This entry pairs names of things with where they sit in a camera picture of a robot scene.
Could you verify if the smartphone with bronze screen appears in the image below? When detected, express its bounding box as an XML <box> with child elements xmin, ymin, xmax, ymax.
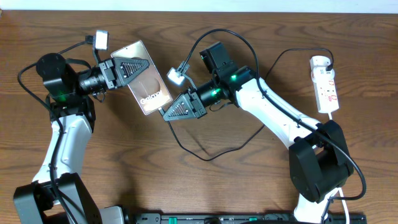
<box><xmin>111</xmin><ymin>40</ymin><xmax>173</xmax><ymax>115</ymax></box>

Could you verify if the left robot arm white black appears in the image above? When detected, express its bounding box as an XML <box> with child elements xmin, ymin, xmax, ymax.
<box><xmin>13</xmin><ymin>53</ymin><xmax>150</xmax><ymax>223</ymax></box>

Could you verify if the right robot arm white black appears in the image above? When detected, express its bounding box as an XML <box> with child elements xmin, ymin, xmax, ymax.
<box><xmin>161</xmin><ymin>42</ymin><xmax>356</xmax><ymax>223</ymax></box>

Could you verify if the white power strip cord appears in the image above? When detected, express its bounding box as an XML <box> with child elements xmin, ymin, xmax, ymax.
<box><xmin>327</xmin><ymin>112</ymin><xmax>351</xmax><ymax>224</ymax></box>

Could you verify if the white power strip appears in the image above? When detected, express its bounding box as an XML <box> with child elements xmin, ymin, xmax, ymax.
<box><xmin>310</xmin><ymin>55</ymin><xmax>340</xmax><ymax>114</ymax></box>

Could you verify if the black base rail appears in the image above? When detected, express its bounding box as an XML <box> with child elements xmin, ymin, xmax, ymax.
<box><xmin>133</xmin><ymin>212</ymin><xmax>368</xmax><ymax>224</ymax></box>

